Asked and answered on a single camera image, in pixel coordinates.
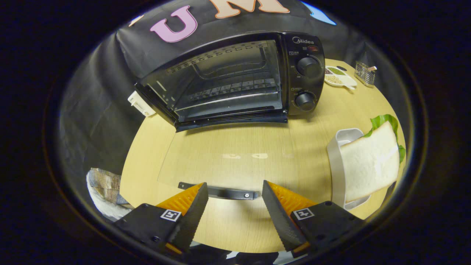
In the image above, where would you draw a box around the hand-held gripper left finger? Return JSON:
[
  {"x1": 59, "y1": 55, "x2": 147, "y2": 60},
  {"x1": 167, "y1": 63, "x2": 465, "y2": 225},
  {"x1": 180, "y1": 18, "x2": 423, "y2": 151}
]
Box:
[{"x1": 113, "y1": 182, "x2": 209, "y2": 255}]

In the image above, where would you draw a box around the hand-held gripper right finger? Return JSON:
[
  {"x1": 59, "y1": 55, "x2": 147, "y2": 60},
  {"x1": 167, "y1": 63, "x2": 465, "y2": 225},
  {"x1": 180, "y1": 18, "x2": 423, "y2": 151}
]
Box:
[{"x1": 262, "y1": 180, "x2": 365, "y2": 258}]

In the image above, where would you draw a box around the white bread lettuce sandwich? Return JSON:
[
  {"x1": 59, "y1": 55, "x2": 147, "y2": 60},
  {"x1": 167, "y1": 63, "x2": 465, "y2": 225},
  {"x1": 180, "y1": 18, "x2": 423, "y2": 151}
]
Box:
[{"x1": 339, "y1": 114, "x2": 407, "y2": 203}]

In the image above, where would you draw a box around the black toaster oven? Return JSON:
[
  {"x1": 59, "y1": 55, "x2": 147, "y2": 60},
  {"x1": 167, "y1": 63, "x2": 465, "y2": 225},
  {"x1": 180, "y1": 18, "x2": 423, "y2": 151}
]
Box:
[{"x1": 134, "y1": 31, "x2": 326, "y2": 201}]

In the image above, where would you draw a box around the white plastic tray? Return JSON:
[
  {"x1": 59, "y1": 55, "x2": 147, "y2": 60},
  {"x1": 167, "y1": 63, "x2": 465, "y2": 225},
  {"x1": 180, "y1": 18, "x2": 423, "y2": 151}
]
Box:
[{"x1": 327, "y1": 128, "x2": 372, "y2": 211}]

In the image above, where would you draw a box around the grey patterned cloth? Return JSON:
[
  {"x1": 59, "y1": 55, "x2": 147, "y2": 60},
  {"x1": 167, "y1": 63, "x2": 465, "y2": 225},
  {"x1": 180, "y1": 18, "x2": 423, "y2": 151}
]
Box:
[{"x1": 86, "y1": 168, "x2": 135, "y2": 222}]

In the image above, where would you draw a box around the white power strip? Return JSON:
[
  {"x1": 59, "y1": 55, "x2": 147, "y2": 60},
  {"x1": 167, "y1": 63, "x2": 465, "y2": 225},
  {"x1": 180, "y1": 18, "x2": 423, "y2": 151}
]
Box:
[{"x1": 127, "y1": 91, "x2": 157, "y2": 118}]

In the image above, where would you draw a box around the black backdrop cloth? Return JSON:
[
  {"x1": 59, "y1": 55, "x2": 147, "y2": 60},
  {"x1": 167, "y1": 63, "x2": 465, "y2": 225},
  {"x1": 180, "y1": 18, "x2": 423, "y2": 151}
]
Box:
[{"x1": 58, "y1": 0, "x2": 370, "y2": 221}]

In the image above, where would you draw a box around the white seasoning dish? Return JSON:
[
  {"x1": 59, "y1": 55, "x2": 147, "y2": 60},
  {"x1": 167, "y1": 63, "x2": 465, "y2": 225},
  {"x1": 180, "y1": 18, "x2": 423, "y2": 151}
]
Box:
[{"x1": 324, "y1": 66, "x2": 358, "y2": 90}]

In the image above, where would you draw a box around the metal wire holder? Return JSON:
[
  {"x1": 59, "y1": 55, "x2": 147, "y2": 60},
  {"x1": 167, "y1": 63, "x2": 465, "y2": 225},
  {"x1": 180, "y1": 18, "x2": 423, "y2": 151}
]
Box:
[{"x1": 355, "y1": 61, "x2": 378, "y2": 87}]

